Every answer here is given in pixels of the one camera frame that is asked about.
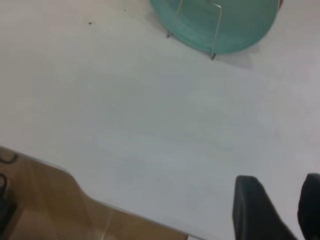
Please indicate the black floor device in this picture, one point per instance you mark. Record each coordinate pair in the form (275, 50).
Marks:
(6, 202)

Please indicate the green round plate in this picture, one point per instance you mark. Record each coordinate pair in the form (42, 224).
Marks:
(200, 25)

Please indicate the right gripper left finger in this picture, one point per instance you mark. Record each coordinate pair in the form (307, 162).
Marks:
(255, 215)

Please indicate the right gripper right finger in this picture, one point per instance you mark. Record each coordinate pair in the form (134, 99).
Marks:
(312, 207)

